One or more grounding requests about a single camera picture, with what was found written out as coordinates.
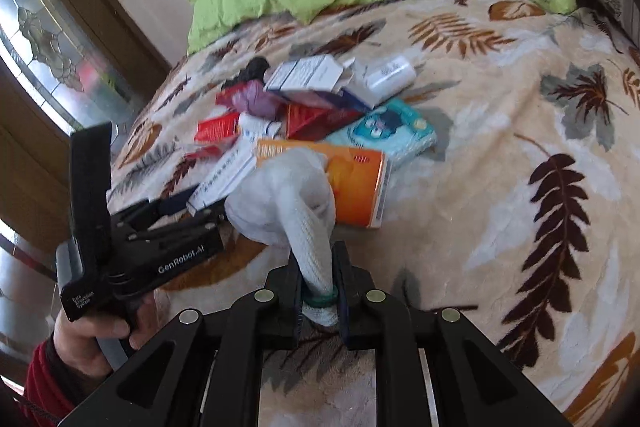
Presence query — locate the stained glass door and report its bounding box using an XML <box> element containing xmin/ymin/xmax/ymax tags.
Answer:
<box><xmin>1</xmin><ymin>0</ymin><xmax>142</xmax><ymax>141</ymax></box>

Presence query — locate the white blue medicine box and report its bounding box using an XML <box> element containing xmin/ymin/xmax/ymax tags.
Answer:
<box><xmin>265</xmin><ymin>55</ymin><xmax>346</xmax><ymax>92</ymax></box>

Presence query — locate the torn red carton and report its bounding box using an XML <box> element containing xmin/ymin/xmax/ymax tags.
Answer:
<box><xmin>184</xmin><ymin>104</ymin><xmax>362</xmax><ymax>159</ymax></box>

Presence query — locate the blue cartoon tissue pack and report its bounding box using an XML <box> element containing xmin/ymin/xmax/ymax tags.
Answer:
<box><xmin>323</xmin><ymin>98</ymin><xmax>437</xmax><ymax>170</ymax></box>

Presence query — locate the white small box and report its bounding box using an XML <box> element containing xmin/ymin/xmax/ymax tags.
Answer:
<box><xmin>341</xmin><ymin>55</ymin><xmax>418</xmax><ymax>109</ymax></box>

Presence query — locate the left hand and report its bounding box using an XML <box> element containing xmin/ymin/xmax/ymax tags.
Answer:
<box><xmin>53</xmin><ymin>294</ymin><xmax>158</xmax><ymax>379</ymax></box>

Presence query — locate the leaf pattern fleece blanket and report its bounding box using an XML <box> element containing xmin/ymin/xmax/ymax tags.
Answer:
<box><xmin>108</xmin><ymin>0</ymin><xmax>639</xmax><ymax>426</ymax></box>

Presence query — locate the black plastic bag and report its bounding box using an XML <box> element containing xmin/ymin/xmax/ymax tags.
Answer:
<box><xmin>221</xmin><ymin>56</ymin><xmax>270</xmax><ymax>90</ymax></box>

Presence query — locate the orange box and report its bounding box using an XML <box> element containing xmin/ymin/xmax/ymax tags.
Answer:
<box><xmin>256</xmin><ymin>139</ymin><xmax>390</xmax><ymax>229</ymax></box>

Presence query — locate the red sleeve forearm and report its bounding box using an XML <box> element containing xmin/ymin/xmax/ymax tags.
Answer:
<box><xmin>20</xmin><ymin>337</ymin><xmax>111</xmax><ymax>427</ymax></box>

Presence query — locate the white cotton glove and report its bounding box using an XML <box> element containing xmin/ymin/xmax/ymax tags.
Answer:
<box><xmin>224</xmin><ymin>147</ymin><xmax>338</xmax><ymax>327</ymax></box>

